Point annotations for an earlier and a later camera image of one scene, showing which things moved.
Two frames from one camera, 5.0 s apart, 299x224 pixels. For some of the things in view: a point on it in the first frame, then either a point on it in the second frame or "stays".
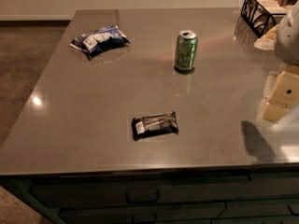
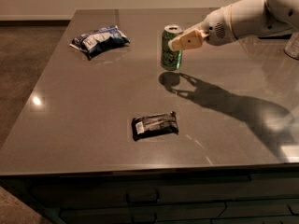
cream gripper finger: [284, 96] -> [217, 23]
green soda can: [186, 53] -> [170, 60]
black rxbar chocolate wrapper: [154, 125] stays
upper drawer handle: [142, 197] stays
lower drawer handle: [143, 217] stays
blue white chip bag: [95, 42] stays
